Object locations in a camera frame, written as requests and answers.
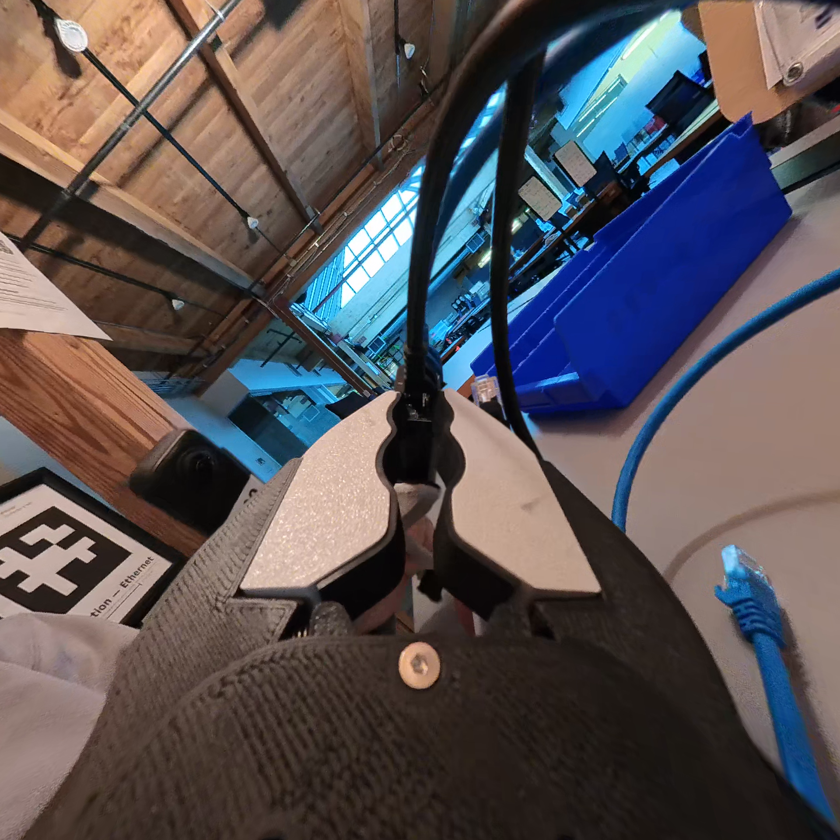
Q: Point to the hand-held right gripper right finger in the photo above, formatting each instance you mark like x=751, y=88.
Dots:
x=518, y=518

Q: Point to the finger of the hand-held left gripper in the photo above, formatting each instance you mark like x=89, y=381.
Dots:
x=417, y=499

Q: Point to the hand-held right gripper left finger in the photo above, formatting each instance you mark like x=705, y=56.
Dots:
x=328, y=512

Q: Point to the white paper notice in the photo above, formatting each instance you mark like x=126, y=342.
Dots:
x=39, y=295

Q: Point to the large window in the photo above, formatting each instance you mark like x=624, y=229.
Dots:
x=374, y=249

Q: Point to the blue plastic bin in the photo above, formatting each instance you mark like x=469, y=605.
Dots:
x=656, y=295

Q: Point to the person's grey clothing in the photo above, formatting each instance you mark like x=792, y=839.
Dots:
x=39, y=722

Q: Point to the wooden post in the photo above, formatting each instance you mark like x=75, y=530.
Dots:
x=79, y=407

